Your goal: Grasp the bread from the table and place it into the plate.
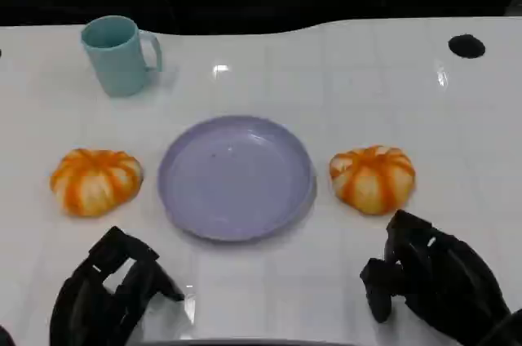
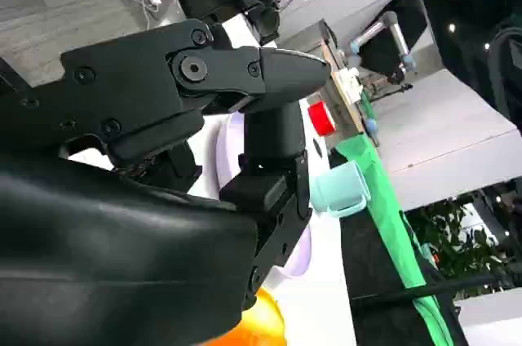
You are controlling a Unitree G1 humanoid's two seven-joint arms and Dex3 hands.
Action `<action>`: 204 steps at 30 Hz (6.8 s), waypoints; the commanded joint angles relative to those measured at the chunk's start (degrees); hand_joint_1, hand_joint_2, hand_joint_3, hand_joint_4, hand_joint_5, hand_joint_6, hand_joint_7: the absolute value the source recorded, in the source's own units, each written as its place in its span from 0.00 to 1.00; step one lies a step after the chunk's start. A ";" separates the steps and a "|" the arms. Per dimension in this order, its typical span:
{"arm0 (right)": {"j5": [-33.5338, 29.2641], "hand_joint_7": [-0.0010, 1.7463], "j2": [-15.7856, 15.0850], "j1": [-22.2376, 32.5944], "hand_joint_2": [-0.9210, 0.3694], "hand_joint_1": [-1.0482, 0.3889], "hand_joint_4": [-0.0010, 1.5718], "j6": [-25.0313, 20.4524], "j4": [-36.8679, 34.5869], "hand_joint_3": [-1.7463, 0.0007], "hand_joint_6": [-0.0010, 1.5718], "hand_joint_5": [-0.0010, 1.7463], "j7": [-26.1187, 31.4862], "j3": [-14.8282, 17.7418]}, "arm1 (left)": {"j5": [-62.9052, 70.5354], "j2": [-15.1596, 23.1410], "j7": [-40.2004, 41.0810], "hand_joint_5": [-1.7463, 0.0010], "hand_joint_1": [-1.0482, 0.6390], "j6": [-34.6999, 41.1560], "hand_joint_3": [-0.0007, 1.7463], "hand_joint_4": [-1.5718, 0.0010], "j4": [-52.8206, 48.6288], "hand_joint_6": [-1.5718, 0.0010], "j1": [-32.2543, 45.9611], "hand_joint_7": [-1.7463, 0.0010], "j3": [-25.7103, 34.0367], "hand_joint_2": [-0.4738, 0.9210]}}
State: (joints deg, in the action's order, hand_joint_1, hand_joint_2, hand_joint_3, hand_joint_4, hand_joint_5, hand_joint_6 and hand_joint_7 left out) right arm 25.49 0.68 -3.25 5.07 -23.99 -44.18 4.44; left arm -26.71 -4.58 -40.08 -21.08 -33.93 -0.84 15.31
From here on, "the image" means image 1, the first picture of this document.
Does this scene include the lilac plate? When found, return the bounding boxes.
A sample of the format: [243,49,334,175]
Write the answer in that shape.
[157,115,317,243]

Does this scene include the pale green mug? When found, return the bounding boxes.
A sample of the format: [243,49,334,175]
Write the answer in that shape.
[80,15,163,98]

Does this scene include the orange and white bread roll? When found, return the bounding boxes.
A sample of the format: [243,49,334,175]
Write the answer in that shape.
[49,148,144,217]
[329,144,417,215]

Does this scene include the dark robot torso edge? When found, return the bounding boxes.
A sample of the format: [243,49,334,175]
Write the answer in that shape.
[140,338,327,346]

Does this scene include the black table cable grommet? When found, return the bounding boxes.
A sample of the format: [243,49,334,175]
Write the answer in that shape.
[448,33,486,59]

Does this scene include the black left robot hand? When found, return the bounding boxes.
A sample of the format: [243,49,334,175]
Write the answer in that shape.
[49,226,185,346]

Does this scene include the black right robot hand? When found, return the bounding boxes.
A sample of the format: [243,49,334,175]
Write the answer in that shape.
[360,210,513,346]

